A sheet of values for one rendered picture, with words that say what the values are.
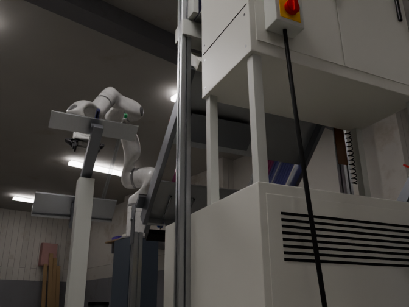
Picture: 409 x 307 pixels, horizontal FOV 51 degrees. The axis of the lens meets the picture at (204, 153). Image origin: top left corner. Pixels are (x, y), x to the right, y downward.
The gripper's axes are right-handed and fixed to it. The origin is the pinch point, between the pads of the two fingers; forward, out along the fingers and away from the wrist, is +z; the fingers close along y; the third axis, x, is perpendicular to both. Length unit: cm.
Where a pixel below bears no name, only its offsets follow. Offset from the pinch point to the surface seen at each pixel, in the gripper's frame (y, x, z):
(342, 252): 52, -23, 98
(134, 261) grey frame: 25, 35, 27
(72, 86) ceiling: 25, 63, -335
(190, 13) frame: 26, -65, 6
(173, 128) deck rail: 28.3, -21.8, 17.6
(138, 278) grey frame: 27, 40, 32
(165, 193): 35.4, 10.1, 12.1
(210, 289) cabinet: 28, 2, 83
